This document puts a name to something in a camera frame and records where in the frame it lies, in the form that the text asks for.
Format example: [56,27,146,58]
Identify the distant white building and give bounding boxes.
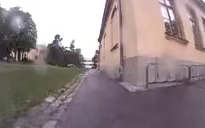
[82,59,95,70]

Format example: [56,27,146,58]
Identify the dark green bushes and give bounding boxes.
[45,33,86,69]

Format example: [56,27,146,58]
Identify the dark grey asphalt path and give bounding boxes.
[54,68,205,128]

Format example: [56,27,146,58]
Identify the yellow plastered building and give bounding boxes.
[97,0,205,93]

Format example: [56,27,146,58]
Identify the grey stone kerb strip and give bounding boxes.
[10,70,90,128]

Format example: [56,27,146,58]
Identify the pale orange building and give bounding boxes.
[9,44,49,64]

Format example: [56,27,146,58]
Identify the green grass lawn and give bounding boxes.
[0,61,86,128]

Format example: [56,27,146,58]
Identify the large dark green tree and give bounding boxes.
[0,2,39,63]

